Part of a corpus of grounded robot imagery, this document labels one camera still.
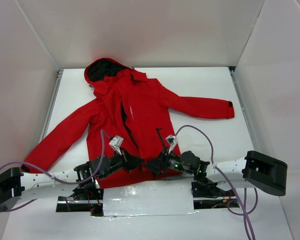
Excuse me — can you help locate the red hooded jacket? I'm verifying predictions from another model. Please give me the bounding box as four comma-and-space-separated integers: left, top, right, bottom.
21, 58, 235, 174

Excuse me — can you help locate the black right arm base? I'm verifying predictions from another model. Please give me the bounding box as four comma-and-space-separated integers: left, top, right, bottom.
191, 182, 239, 210

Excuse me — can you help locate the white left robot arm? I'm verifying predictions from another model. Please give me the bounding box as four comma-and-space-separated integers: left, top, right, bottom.
0, 149, 145, 213

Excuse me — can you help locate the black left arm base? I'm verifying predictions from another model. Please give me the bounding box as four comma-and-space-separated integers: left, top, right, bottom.
55, 187, 104, 217

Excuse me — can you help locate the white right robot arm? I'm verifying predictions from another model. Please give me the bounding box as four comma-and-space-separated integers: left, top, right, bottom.
144, 150, 288, 197

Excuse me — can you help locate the reflective foil sheet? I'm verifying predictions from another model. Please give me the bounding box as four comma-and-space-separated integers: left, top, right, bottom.
102, 178, 198, 217

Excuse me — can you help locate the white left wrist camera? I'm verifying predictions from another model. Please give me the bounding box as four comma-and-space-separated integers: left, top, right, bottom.
108, 135, 124, 155

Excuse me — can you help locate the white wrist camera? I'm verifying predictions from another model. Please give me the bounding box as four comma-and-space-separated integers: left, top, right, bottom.
108, 135, 124, 155
165, 134, 178, 153

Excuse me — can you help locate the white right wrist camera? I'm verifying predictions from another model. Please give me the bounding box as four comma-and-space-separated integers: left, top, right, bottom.
165, 134, 178, 153

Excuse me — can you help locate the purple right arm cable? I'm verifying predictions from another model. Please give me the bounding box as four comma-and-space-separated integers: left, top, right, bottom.
168, 124, 260, 240

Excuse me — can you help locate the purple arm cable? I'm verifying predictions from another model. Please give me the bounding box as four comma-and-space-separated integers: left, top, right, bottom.
168, 124, 260, 240
0, 129, 115, 213

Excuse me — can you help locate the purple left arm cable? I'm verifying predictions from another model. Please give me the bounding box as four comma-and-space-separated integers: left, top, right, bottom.
0, 129, 115, 213

